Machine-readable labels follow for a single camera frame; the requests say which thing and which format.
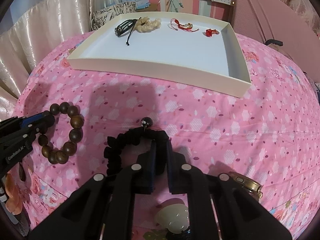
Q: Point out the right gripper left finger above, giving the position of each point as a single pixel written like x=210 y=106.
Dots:
x=103 y=207

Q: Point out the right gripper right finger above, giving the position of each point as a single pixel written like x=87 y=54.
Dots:
x=219 y=208

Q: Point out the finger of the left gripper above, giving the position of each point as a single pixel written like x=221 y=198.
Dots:
x=39 y=123

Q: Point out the pale jade pendant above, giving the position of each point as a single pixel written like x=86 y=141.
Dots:
x=173 y=217

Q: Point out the black scrunchie with charm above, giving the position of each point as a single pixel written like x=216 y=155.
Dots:
x=134 y=136

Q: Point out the beige fabric flower scrunchie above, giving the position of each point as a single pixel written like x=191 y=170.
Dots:
x=145 y=25

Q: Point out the pink floral bedsheet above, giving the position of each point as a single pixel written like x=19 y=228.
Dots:
x=271 y=134

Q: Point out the cream satin curtain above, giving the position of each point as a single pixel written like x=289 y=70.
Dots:
x=30 y=30

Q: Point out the black white patterned tote bag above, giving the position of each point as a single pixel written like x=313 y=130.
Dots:
x=102 y=16

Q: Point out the white shallow tray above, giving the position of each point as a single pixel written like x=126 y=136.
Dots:
x=178 y=51

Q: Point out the small red knot charm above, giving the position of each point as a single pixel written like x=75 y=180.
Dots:
x=211 y=32

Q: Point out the pink headboard cushion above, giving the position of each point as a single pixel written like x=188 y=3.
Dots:
x=263 y=20

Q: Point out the white strap wristwatch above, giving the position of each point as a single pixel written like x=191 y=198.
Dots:
x=251 y=186

